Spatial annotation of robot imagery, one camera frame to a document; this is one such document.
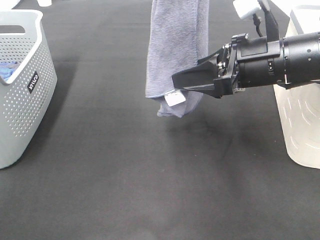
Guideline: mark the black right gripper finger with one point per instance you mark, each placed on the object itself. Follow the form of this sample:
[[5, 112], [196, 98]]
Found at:
[[198, 79], [210, 57]]

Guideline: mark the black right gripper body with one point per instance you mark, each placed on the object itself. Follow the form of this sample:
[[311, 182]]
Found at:
[[246, 63]]

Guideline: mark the grey microfibre towel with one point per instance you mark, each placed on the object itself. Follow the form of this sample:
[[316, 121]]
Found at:
[[179, 37]]

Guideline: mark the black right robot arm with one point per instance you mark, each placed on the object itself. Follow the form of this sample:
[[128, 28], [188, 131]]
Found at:
[[300, 61]]

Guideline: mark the cream white plastic basket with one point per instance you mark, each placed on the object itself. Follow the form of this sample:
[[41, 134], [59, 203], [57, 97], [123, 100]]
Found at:
[[299, 107]]

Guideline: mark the black table cloth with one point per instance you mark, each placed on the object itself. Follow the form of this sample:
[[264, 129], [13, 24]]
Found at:
[[103, 166]]

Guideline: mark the grey perforated plastic basket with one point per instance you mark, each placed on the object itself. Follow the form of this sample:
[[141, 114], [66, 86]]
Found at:
[[25, 97]]

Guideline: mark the white cylinder at table edge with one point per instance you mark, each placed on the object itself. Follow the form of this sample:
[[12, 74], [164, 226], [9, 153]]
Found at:
[[44, 3]]

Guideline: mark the blue cloth in basket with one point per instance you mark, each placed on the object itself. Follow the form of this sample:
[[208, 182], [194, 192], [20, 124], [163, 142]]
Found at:
[[7, 69]]

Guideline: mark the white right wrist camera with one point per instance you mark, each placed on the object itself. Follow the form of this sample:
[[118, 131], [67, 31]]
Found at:
[[246, 8]]

